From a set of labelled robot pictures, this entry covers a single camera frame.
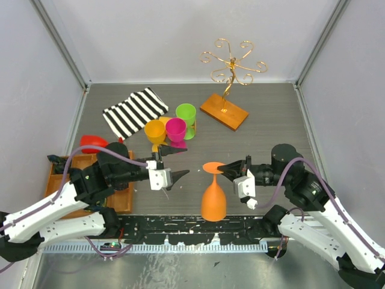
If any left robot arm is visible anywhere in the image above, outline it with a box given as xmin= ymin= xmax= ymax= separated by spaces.
xmin=1 ymin=142 xmax=189 ymax=264

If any yellow plastic wine glass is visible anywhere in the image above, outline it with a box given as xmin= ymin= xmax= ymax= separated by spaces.
xmin=159 ymin=116 xmax=171 ymax=125

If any red plastic wine glass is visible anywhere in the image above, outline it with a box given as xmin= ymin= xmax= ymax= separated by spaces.
xmin=80 ymin=135 xmax=109 ymax=154

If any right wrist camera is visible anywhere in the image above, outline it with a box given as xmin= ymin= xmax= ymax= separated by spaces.
xmin=233 ymin=176 xmax=258 ymax=210

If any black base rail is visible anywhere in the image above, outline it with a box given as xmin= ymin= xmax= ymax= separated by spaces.
xmin=85 ymin=214 xmax=298 ymax=246

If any wooden compartment tray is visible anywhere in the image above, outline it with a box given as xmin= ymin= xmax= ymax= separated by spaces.
xmin=44 ymin=154 xmax=135 ymax=219

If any green plastic wine glass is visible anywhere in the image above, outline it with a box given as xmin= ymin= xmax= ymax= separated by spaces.
xmin=176 ymin=103 xmax=197 ymax=140

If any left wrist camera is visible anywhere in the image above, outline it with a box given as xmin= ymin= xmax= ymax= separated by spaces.
xmin=146 ymin=160 xmax=171 ymax=191

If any white slotted cable duct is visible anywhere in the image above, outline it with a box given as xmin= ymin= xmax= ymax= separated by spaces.
xmin=43 ymin=241 xmax=268 ymax=253

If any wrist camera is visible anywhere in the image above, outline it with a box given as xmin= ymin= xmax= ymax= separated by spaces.
xmin=233 ymin=176 xmax=258 ymax=210
xmin=146 ymin=160 xmax=171 ymax=191

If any gold wire wine glass rack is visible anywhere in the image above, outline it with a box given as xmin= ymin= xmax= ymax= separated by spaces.
xmin=199 ymin=38 xmax=268 ymax=131

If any black white striped cloth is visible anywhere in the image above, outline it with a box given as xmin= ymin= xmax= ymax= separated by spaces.
xmin=102 ymin=87 xmax=169 ymax=140

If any yellow-orange plastic wine glass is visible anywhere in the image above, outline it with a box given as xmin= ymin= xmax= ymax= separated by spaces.
xmin=144 ymin=119 xmax=167 ymax=152

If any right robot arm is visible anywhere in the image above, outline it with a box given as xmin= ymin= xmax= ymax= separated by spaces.
xmin=218 ymin=143 xmax=384 ymax=288

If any magenta plastic wine glass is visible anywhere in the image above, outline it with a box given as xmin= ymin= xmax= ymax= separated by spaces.
xmin=165 ymin=117 xmax=187 ymax=154

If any orange plastic wine glass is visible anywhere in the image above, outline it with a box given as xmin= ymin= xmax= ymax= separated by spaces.
xmin=201 ymin=161 xmax=227 ymax=222

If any rolled dark orange-floral tie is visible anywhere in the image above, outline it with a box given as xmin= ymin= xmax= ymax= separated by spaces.
xmin=47 ymin=155 xmax=67 ymax=175

